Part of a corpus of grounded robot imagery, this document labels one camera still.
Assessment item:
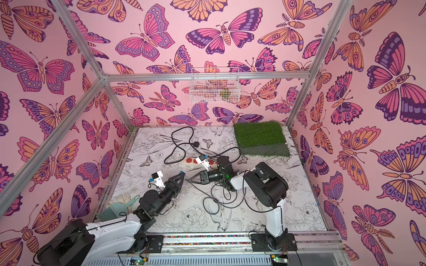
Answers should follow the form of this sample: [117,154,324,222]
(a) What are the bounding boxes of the aluminium rail front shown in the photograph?
[146,231,345,254]

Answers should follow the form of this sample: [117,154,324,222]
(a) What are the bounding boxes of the beige power strip red sockets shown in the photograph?
[181,157,217,168]

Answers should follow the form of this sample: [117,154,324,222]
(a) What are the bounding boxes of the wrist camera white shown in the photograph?
[149,171,165,188]
[195,155,210,171]

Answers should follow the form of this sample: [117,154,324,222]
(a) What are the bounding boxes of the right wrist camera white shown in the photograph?
[195,155,210,171]

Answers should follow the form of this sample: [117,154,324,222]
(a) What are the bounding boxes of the green artificial grass mat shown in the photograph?
[234,121,290,157]

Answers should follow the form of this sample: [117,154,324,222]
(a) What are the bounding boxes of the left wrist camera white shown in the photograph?
[149,171,165,188]

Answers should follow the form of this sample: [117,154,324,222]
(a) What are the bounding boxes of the white vented cable duct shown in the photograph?
[88,255,272,266]

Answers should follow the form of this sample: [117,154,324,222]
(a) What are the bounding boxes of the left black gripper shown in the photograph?
[153,173,184,217]

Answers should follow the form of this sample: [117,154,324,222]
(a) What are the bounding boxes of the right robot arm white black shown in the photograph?
[188,156,288,250]

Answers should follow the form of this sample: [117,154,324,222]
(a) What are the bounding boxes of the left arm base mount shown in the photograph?
[127,232,164,254]

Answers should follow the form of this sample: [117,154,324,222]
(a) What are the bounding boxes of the white wire basket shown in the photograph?
[188,67,241,104]

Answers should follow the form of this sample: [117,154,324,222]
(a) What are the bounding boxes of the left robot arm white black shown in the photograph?
[34,171,185,266]

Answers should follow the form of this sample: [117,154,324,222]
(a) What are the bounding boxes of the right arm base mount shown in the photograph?
[249,233,298,252]

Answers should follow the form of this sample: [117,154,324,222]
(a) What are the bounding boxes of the black usb cable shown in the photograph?
[186,179,247,215]

